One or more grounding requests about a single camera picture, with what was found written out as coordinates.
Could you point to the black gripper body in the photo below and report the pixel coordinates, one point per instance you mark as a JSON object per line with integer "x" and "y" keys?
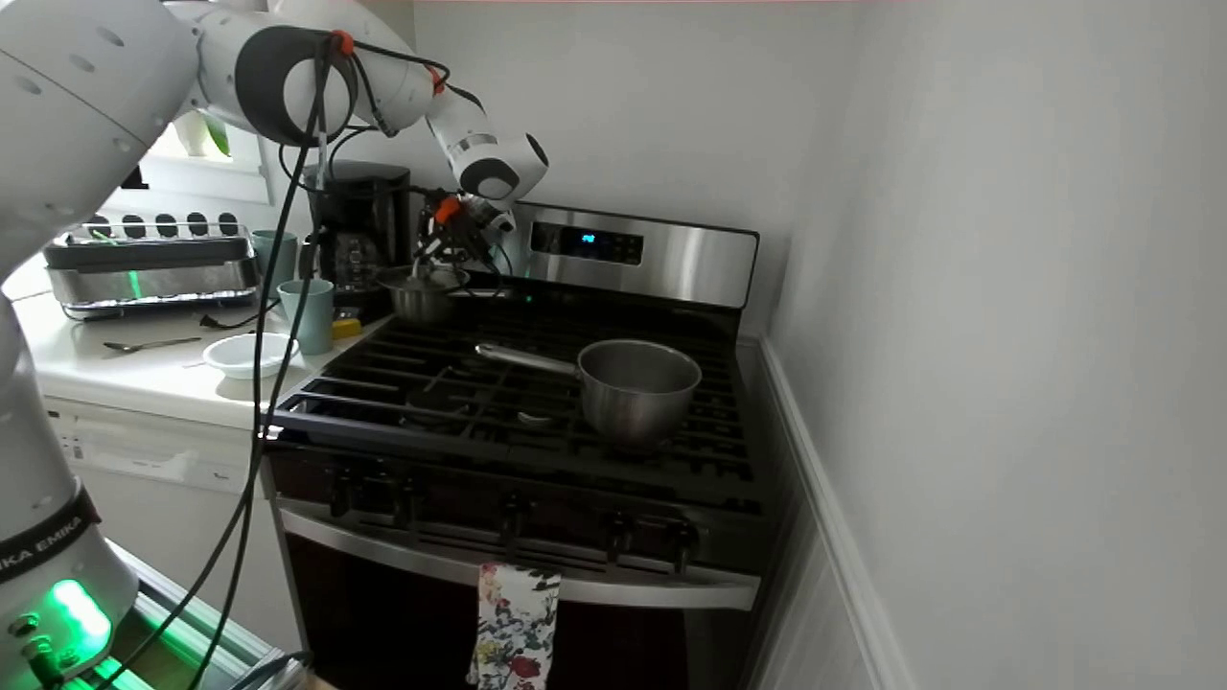
{"x": 477, "y": 241}

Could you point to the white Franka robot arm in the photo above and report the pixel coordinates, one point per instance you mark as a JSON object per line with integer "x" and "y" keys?
{"x": 80, "y": 103}

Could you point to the stainless gas stove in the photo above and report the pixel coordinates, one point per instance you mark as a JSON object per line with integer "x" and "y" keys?
{"x": 510, "y": 510}

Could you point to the black coffee maker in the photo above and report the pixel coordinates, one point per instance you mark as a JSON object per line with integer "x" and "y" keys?
{"x": 367, "y": 216}

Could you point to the small yellow object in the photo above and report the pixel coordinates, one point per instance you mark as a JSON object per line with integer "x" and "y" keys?
{"x": 347, "y": 329}

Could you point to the teal cup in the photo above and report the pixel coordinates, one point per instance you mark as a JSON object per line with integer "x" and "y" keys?
{"x": 308, "y": 321}

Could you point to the white bowl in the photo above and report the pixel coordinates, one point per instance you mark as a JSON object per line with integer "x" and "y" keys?
{"x": 242, "y": 359}

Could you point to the silver toaster oven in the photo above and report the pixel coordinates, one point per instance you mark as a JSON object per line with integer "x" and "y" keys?
{"x": 146, "y": 271}

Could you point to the metal spoon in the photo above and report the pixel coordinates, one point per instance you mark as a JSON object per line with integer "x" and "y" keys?
{"x": 146, "y": 342}

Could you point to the white base cabinet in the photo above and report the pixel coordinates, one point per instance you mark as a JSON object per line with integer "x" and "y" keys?
{"x": 156, "y": 483}

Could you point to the floral dish towel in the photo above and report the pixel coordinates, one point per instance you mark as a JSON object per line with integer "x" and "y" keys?
{"x": 514, "y": 633}

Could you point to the robot mounting stand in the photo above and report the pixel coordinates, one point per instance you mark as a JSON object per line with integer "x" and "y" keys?
{"x": 193, "y": 637}

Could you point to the wrist camera with orange mount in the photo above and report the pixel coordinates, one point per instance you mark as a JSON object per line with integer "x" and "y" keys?
{"x": 449, "y": 211}

